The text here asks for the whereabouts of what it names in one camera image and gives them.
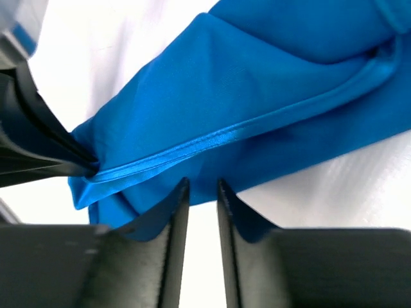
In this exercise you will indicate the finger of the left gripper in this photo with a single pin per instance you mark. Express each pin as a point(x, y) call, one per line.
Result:
point(34, 144)

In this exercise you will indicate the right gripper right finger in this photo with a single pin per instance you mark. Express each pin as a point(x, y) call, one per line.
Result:
point(265, 265)

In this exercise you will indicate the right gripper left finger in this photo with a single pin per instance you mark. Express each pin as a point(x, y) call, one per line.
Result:
point(136, 265)

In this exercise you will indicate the blue satin napkin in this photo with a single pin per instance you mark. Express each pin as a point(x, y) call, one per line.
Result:
point(248, 92)

